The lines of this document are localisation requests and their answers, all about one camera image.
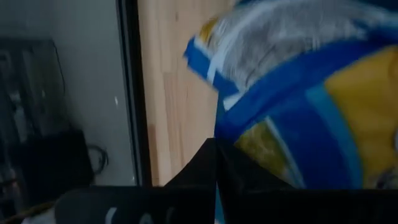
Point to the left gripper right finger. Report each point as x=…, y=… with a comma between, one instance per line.
x=280, y=207

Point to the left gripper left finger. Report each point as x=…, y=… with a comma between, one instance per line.
x=155, y=205

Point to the blue Maruchan noodle pack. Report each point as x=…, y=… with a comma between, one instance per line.
x=280, y=34
x=304, y=130

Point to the black floor box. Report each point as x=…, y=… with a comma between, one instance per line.
x=53, y=165

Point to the black aluminium table frame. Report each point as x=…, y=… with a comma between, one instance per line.
x=132, y=93

